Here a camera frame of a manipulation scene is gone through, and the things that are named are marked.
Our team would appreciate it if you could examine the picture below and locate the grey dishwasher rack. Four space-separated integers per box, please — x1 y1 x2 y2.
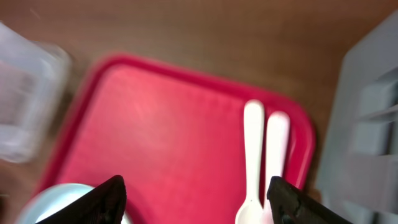
316 13 397 223

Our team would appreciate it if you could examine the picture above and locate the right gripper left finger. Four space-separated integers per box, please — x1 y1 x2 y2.
38 175 127 224

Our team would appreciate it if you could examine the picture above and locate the red plastic tray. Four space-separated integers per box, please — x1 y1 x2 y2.
39 55 315 223

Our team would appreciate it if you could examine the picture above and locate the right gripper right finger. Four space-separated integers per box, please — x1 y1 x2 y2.
267 176 351 224

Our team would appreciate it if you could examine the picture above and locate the white plastic fork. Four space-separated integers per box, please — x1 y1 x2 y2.
262 111 290 224

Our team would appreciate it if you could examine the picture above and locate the white plastic spoon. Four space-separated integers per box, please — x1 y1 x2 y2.
235 100 265 224

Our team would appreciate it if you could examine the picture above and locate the light blue plate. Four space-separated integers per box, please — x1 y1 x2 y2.
16 190 132 224

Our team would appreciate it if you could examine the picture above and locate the clear plastic bin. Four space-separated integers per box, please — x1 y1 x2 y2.
1 24 72 163

